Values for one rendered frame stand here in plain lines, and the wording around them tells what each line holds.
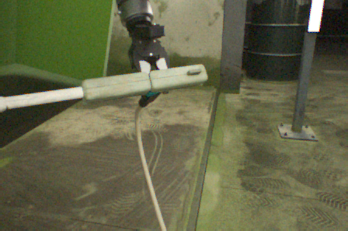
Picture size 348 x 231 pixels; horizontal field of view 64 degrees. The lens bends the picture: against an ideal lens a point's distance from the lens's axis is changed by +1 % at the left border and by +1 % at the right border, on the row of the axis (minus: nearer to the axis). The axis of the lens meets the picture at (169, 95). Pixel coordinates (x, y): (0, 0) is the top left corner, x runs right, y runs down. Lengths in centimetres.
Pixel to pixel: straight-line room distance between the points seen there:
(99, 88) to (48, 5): 52
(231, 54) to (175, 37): 52
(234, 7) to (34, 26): 175
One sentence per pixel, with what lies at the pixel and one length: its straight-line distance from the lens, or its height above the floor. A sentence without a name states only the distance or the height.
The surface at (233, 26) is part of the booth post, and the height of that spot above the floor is 60.
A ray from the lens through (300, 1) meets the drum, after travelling 306.
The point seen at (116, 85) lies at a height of 56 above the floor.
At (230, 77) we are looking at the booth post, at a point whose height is 15.
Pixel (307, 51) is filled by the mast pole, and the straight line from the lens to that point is 174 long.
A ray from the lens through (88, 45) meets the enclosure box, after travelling 102.
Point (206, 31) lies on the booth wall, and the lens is 250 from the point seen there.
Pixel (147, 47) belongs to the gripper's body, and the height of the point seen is 63.
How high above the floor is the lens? 71
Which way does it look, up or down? 17 degrees down
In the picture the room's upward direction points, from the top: straight up
